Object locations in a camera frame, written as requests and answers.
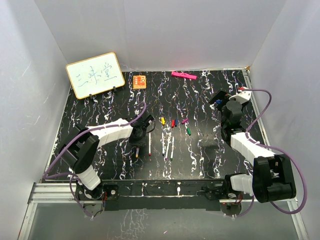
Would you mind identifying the orange card pack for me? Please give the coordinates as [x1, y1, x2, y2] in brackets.
[132, 75, 147, 90]

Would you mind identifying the yellow white pen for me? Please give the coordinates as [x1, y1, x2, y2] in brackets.
[135, 147, 140, 158]

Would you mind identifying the green tipped white pen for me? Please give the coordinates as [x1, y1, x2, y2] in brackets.
[170, 136, 175, 161]

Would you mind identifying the blue white pen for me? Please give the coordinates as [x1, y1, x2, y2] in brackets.
[161, 132, 165, 156]

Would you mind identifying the yellow pen cap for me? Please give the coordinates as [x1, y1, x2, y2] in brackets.
[161, 117, 166, 126]

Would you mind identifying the green pen cap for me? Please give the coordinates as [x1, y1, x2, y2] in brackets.
[186, 127, 192, 136]

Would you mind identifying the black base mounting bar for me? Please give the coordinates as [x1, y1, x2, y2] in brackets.
[75, 179, 241, 211]

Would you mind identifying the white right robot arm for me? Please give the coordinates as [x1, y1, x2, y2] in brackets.
[209, 87, 297, 203]

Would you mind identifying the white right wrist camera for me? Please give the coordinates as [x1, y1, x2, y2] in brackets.
[229, 87, 252, 104]

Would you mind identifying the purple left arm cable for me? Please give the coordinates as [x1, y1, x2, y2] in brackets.
[42, 101, 148, 219]

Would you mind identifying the small whiteboard with writing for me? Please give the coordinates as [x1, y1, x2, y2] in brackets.
[65, 52, 125, 100]

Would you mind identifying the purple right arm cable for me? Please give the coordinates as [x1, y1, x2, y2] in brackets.
[237, 87, 308, 217]

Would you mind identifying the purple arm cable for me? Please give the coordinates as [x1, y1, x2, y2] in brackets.
[42, 101, 148, 219]
[237, 87, 308, 217]

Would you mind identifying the purple pen cap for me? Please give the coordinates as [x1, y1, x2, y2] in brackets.
[181, 118, 188, 124]

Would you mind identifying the red white pen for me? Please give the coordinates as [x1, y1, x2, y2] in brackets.
[148, 132, 152, 156]

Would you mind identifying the purple tipped white pen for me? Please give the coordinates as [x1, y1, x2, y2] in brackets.
[165, 136, 171, 161]

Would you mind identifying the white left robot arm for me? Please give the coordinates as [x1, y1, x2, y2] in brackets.
[60, 113, 155, 200]

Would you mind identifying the pink plastic clip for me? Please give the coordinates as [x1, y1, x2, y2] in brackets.
[171, 71, 197, 80]

